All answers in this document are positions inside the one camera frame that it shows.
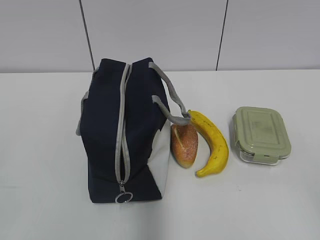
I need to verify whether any navy and white lunch bag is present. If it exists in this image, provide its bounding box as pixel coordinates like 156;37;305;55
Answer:
76;57;191;204

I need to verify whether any green lid glass food container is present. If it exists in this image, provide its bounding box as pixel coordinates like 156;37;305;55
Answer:
232;106;292;166

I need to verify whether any yellow banana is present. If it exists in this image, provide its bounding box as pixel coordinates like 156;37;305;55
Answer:
188;110;229;178

